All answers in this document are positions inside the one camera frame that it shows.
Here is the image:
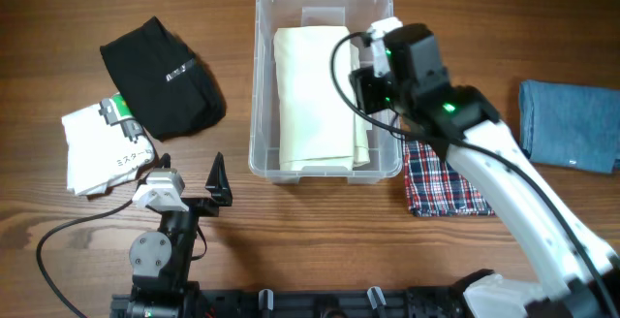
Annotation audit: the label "right black cable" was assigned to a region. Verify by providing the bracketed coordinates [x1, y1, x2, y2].
[329, 30, 616, 309]

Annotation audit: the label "blue denim jeans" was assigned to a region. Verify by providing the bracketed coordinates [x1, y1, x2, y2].
[518, 79, 619, 174]

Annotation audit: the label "white printed folded t-shirt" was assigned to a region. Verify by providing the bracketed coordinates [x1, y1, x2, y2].
[61, 93, 155, 196]

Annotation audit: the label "black garment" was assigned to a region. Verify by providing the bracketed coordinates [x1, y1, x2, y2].
[100, 16, 227, 142]

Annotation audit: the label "clear plastic storage container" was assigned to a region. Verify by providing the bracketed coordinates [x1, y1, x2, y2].
[248, 0, 403, 184]

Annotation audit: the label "left black cable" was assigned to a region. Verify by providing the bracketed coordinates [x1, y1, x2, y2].
[35, 199, 135, 318]

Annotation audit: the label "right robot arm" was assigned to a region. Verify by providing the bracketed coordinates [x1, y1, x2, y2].
[349, 17, 619, 317]

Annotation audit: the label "red blue plaid cloth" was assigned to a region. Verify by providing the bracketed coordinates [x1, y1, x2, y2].
[402, 142, 495, 217]

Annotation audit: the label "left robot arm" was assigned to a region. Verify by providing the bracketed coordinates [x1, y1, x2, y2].
[125, 153, 233, 318]

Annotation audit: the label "black cable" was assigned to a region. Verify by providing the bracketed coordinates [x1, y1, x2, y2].
[329, 30, 616, 309]
[35, 199, 135, 318]

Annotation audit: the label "cream cloth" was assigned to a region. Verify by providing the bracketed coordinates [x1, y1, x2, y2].
[273, 25, 370, 171]

